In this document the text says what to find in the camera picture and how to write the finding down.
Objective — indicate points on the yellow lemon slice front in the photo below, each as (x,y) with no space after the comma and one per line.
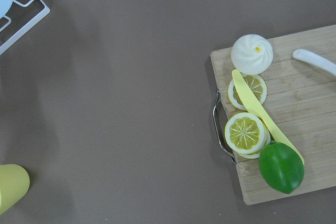
(246,135)

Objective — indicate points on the yellow plastic knife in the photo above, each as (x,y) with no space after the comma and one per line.
(254,107)

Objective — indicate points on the white plastic spoon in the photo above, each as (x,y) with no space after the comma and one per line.
(315,60)

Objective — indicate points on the white wire cup rack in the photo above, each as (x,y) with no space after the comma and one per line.
(21,17)

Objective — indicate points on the green toy lime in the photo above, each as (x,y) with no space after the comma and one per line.
(281,167)

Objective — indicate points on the metal board handle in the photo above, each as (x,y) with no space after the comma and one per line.
(218,129)

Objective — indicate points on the yellow plastic cup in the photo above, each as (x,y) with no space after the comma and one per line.
(15,183)

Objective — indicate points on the wooden cutting board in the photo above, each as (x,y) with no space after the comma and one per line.
(301,101)

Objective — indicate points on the white toy bun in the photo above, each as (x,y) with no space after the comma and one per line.
(252,54)

